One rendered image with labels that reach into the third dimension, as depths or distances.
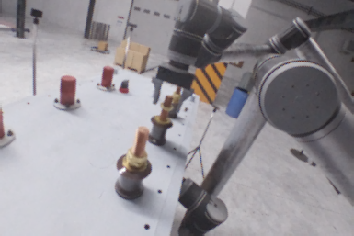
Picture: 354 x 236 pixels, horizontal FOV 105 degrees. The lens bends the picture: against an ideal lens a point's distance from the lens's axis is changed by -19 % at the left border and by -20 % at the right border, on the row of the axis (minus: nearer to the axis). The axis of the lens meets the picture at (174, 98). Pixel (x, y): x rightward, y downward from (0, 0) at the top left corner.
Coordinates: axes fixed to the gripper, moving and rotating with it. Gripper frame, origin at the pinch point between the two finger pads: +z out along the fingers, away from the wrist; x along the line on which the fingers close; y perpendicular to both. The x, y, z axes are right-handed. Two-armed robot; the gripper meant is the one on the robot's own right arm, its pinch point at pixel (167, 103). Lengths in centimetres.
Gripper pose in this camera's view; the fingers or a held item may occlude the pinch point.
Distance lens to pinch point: 63.9
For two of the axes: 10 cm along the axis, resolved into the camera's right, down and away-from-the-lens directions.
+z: -2.8, 8.9, 3.4
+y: -2.3, 2.8, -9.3
